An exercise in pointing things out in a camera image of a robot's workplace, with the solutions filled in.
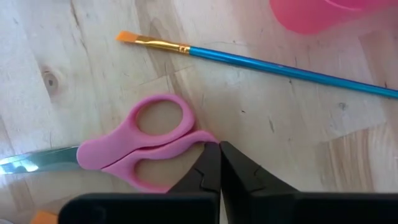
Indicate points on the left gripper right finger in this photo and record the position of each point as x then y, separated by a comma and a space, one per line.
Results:
242, 177

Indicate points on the pink plastic bin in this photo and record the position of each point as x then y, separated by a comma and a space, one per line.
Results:
311, 15

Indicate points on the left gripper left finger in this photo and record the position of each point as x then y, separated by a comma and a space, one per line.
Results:
210, 174

